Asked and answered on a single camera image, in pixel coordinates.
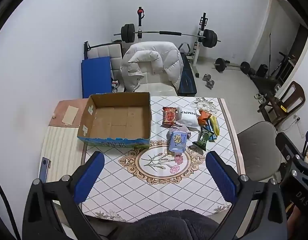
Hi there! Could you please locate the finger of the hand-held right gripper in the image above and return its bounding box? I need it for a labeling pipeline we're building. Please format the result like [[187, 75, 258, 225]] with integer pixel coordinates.
[[275, 132, 307, 174]]

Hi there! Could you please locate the blue foam mat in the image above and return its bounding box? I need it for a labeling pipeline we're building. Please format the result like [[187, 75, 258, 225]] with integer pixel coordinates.
[[81, 57, 112, 98]]

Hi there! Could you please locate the short barbell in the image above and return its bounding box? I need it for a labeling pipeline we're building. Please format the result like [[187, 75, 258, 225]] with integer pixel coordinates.
[[212, 58, 251, 75]]

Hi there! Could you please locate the grey round chair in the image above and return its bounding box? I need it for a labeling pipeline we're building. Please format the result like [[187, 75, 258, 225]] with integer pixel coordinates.
[[237, 121, 287, 182]]

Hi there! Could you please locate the white puffer jacket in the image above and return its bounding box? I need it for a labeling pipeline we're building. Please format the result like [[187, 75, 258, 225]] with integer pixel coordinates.
[[120, 41, 184, 92]]

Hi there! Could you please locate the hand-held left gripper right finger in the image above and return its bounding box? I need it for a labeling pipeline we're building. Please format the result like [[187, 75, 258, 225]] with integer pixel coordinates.
[[205, 151, 287, 240]]

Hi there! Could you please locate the floral patterned tablecloth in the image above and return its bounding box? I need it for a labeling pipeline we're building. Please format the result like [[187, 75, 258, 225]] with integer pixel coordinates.
[[81, 96, 245, 223]]

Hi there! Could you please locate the person's dark fleece clothing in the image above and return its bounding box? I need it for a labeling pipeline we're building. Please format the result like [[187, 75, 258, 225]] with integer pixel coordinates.
[[116, 209, 219, 240]]

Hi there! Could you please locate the yellow snack packet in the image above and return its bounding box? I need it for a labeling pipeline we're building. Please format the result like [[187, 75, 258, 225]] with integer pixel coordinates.
[[209, 116, 220, 135]]

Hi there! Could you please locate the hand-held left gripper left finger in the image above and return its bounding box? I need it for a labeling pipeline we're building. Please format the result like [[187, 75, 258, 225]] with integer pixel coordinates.
[[22, 151, 106, 240]]

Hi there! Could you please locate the cream striped table mat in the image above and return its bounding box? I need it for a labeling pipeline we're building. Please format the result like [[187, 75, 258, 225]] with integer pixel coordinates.
[[41, 126, 82, 182]]

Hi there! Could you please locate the blue striped snack packet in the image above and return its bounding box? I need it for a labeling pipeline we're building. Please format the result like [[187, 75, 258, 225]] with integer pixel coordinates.
[[206, 120, 217, 142]]

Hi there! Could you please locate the green snack packet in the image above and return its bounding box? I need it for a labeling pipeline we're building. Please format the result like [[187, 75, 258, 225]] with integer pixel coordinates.
[[192, 127, 212, 152]]

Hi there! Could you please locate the white squat rack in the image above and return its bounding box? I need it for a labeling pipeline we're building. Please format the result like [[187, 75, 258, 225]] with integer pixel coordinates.
[[134, 6, 209, 78]]

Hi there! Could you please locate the beige paper piece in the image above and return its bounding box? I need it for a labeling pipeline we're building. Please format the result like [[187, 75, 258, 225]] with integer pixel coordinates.
[[63, 106, 79, 125]]

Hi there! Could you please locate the open cardboard box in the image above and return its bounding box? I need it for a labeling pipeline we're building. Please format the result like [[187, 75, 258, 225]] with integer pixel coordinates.
[[77, 92, 152, 148]]

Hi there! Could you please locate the long barbell with black plates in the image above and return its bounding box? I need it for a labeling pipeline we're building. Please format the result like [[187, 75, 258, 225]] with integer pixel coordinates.
[[113, 24, 221, 48]]

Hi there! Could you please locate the orange snack packet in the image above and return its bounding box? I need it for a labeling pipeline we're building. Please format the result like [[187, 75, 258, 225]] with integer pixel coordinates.
[[197, 110, 211, 127]]

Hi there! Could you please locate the brown wooden chair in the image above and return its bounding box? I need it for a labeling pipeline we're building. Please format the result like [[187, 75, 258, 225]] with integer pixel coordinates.
[[259, 81, 306, 127]]

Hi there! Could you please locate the red snack packet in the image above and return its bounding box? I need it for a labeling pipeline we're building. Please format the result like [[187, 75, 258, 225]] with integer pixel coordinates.
[[162, 107, 177, 128]]

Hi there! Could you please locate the black weight bench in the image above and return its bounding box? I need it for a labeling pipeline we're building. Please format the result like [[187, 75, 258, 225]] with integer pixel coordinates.
[[177, 42, 197, 96]]

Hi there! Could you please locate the white plastic packet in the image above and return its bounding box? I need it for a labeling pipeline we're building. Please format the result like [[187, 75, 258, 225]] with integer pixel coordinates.
[[176, 106, 203, 130]]

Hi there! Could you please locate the black speaker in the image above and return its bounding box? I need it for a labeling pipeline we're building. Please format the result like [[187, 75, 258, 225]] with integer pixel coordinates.
[[256, 64, 268, 78]]

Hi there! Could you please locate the metal bracket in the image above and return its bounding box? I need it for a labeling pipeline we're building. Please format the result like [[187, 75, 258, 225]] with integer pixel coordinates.
[[40, 157, 51, 183]]

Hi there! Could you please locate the black cable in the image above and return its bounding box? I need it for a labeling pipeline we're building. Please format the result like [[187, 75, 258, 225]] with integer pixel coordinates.
[[0, 174, 17, 240]]

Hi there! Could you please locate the light blue tissue pack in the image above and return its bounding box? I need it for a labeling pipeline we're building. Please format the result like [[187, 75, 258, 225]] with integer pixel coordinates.
[[168, 130, 188, 154]]

